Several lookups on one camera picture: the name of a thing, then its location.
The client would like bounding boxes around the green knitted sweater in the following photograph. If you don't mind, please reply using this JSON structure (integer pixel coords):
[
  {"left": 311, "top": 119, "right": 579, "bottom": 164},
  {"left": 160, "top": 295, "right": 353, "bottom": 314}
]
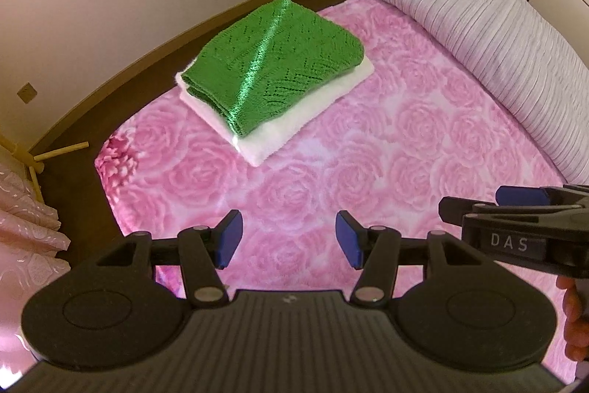
[{"left": 181, "top": 0, "right": 364, "bottom": 137}]

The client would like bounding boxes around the person right hand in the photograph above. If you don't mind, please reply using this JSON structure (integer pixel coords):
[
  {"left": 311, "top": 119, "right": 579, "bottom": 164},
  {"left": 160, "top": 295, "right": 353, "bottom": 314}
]
[{"left": 556, "top": 276, "right": 589, "bottom": 362}]

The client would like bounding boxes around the folded white cloth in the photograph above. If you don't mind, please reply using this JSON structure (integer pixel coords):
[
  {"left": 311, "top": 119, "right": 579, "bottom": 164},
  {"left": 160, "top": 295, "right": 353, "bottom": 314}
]
[{"left": 174, "top": 16, "right": 377, "bottom": 168}]

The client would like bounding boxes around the pink floral bed blanket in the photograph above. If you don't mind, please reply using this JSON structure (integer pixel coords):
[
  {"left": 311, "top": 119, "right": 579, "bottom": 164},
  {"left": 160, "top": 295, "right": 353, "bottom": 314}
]
[{"left": 95, "top": 0, "right": 563, "bottom": 292}]

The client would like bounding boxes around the grey striped quilt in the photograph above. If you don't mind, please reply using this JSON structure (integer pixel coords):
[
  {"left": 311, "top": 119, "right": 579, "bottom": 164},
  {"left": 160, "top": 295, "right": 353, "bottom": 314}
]
[{"left": 381, "top": 0, "right": 588, "bottom": 185}]

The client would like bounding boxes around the wooden drying rack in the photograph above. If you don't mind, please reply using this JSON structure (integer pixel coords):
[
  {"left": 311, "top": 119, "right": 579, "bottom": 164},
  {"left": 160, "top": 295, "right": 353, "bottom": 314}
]
[{"left": 0, "top": 134, "right": 90, "bottom": 203}]

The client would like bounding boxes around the brass wall switch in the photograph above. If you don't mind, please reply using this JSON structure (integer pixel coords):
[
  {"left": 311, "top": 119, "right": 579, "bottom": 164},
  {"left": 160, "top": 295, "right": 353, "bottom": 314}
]
[{"left": 17, "top": 83, "right": 38, "bottom": 104}]

